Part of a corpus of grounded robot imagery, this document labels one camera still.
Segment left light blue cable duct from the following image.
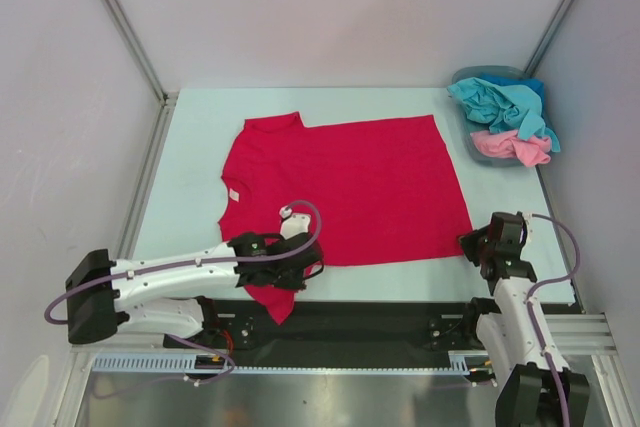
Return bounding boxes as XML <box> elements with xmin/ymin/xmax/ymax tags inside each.
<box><xmin>93</xmin><ymin>353</ymin><xmax>229</xmax><ymax>374</ymax></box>

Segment right light blue cable duct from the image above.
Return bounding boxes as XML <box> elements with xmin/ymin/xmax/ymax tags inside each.
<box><xmin>448</xmin><ymin>350</ymin><xmax>493</xmax><ymax>373</ymax></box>

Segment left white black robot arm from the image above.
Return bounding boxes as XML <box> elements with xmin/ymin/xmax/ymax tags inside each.
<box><xmin>65</xmin><ymin>232</ymin><xmax>324</xmax><ymax>347</ymax></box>

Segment right aluminium frame post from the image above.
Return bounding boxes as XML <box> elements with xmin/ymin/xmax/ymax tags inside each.
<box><xmin>524</xmin><ymin>0</ymin><xmax>577</xmax><ymax>77</ymax></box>

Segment red t shirt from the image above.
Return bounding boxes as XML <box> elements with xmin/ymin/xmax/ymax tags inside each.
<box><xmin>218</xmin><ymin>113</ymin><xmax>475</xmax><ymax>326</ymax></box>

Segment dark blue t shirt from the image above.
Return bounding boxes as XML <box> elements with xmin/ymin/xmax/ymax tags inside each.
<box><xmin>480</xmin><ymin>73</ymin><xmax>545</xmax><ymax>101</ymax></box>

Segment light blue t shirt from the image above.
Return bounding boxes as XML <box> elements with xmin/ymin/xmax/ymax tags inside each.
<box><xmin>447</xmin><ymin>77</ymin><xmax>561</xmax><ymax>153</ymax></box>

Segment aluminium frame post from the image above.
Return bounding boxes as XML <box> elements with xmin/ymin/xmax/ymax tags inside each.
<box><xmin>100</xmin><ymin>0</ymin><xmax>178</xmax><ymax>107</ymax></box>
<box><xmin>524</xmin><ymin>0</ymin><xmax>577</xmax><ymax>77</ymax></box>

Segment pink t shirt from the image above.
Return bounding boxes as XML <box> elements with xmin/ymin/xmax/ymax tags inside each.
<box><xmin>471</xmin><ymin>130</ymin><xmax>552</xmax><ymax>167</ymax></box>

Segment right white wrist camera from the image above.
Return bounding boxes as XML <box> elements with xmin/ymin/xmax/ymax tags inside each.
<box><xmin>521</xmin><ymin>212</ymin><xmax>534</xmax><ymax>247</ymax></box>

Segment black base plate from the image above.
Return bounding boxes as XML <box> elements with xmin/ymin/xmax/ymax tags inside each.
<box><xmin>188</xmin><ymin>299</ymin><xmax>482</xmax><ymax>369</ymax></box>

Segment light blue cable duct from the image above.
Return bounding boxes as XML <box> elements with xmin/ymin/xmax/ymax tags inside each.
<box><xmin>93</xmin><ymin>353</ymin><xmax>229</xmax><ymax>374</ymax></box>
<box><xmin>448</xmin><ymin>350</ymin><xmax>493</xmax><ymax>373</ymax></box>

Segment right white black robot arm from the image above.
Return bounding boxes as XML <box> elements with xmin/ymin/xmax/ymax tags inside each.
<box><xmin>459</xmin><ymin>212</ymin><xmax>591</xmax><ymax>426</ymax></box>

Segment left aluminium frame post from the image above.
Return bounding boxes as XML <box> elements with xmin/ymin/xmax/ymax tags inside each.
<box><xmin>100</xmin><ymin>0</ymin><xmax>178</xmax><ymax>107</ymax></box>

